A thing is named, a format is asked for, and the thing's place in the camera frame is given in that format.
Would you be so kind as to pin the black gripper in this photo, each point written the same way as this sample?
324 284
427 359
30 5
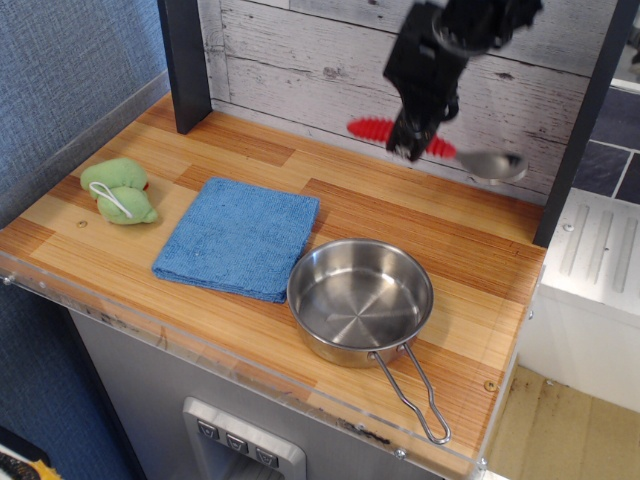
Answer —
425 73

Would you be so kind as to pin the red handled metal spoon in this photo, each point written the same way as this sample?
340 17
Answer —
490 167

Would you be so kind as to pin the steel pan with wire handle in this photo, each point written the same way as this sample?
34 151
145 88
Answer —
361 303

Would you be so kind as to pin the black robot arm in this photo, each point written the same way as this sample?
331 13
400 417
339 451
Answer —
472 28

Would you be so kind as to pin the blue folded cloth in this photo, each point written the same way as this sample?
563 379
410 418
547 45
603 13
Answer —
239 238

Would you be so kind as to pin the white ribbed appliance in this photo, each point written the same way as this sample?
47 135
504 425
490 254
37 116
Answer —
583 325

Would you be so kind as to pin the green plush toy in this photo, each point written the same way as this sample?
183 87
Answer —
119 187

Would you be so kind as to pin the clear acrylic edge guard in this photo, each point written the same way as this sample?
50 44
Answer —
469 339

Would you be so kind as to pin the grey toy dispenser panel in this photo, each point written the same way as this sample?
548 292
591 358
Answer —
227 447

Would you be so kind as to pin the yellow black object corner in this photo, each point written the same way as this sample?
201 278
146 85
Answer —
22 460

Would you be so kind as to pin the dark grey right post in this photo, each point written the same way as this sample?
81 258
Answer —
607 60

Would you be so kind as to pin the dark grey post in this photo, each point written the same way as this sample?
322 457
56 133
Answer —
186 64
607 60

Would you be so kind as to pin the dark grey left post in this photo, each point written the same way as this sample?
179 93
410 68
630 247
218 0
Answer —
186 64

